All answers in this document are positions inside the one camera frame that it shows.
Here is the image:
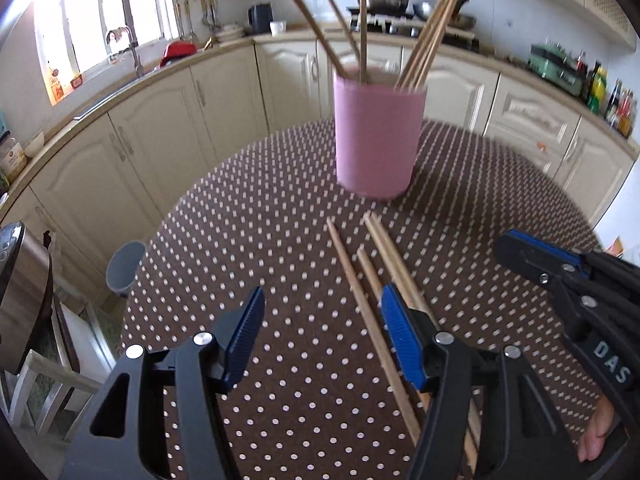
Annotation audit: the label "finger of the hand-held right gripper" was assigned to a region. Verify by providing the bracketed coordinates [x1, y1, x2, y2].
[495, 236, 640, 356]
[507, 230, 640, 286]

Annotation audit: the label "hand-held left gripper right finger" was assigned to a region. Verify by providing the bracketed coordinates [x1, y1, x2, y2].
[379, 283, 592, 480]

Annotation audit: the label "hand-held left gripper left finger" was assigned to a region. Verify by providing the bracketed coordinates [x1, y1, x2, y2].
[59, 286, 266, 480]

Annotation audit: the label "wooden chopstick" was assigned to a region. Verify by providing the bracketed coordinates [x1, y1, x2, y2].
[326, 218, 425, 446]
[415, 0, 467, 89]
[356, 247, 388, 301]
[358, 0, 369, 85]
[313, 0, 366, 83]
[396, 0, 449, 89]
[363, 212, 431, 326]
[406, 0, 458, 89]
[371, 211, 482, 473]
[267, 0, 348, 78]

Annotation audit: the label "pink cylindrical cup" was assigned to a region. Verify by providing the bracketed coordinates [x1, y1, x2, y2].
[333, 66, 428, 198]

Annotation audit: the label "person's right hand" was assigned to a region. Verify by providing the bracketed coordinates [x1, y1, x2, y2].
[577, 400, 626, 463]

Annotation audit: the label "brown polka dot tablecloth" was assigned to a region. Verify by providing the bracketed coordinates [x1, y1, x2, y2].
[120, 117, 616, 480]

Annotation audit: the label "grey trash bin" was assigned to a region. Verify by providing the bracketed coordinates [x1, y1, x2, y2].
[106, 240, 148, 295]

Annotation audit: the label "row of condiment bottles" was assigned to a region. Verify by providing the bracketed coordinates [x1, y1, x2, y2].
[575, 51, 637, 140]

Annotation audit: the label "green countertop appliance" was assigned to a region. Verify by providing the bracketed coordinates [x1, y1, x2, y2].
[530, 42, 586, 83]

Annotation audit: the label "white chair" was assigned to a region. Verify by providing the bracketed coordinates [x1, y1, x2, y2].
[5, 300, 106, 441]

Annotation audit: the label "stainless steel rice cooker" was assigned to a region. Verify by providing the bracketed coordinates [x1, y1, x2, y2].
[0, 220, 53, 376]

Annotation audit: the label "cream kitchen base cabinets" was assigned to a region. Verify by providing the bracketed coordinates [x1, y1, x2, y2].
[0, 42, 640, 241]

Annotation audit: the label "metal wok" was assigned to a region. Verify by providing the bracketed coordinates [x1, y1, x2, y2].
[440, 0, 478, 30]

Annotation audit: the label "black gas stove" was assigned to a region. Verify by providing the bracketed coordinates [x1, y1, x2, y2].
[347, 5, 481, 51]

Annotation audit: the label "glass jar with label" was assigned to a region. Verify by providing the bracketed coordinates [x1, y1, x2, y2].
[0, 132, 28, 183]

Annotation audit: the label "red cap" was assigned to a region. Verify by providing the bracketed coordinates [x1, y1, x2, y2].
[160, 41, 198, 67]

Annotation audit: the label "metal sink faucet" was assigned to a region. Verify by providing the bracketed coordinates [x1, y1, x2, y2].
[106, 27, 143, 78]

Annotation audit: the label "beige kitchen countertop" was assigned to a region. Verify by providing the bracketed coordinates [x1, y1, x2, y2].
[0, 30, 640, 201]

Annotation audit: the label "orange bottle on sill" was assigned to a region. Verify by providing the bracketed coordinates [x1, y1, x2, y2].
[47, 62, 66, 103]

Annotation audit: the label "black electric kettle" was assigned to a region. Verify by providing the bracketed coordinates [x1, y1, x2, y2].
[248, 3, 274, 35]

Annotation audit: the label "kitchen window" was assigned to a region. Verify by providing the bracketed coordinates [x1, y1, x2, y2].
[30, 0, 171, 106]

